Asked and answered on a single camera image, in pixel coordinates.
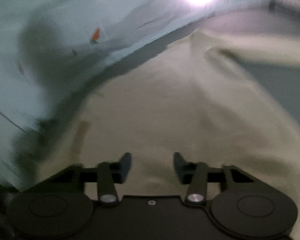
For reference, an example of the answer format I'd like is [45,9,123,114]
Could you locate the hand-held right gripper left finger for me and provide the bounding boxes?
[34,152,132,205]

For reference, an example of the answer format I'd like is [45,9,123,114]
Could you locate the carrot printed pale backdrop sheet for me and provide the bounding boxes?
[0,0,277,189]

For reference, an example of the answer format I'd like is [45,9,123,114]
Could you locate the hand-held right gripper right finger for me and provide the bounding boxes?
[173,152,268,205]

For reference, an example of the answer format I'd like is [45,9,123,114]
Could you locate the cream garment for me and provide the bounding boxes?
[39,7,300,240]

